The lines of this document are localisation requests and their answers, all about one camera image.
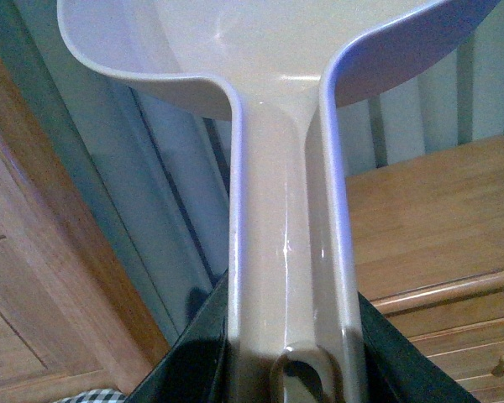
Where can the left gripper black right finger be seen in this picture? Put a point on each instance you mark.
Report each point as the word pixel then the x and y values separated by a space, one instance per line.
pixel 397 371

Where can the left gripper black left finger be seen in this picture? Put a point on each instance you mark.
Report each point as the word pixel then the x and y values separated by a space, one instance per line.
pixel 194 369

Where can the beige plastic dustpan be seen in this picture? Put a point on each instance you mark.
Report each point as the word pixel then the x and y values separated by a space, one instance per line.
pixel 278 71

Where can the black white checkered bedsheet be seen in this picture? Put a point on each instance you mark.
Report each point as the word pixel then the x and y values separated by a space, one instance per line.
pixel 96 396

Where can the wooden nightstand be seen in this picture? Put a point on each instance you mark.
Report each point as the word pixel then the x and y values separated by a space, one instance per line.
pixel 429 250

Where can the wooden bed headboard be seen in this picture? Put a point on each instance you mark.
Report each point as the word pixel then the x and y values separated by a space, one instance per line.
pixel 70 318

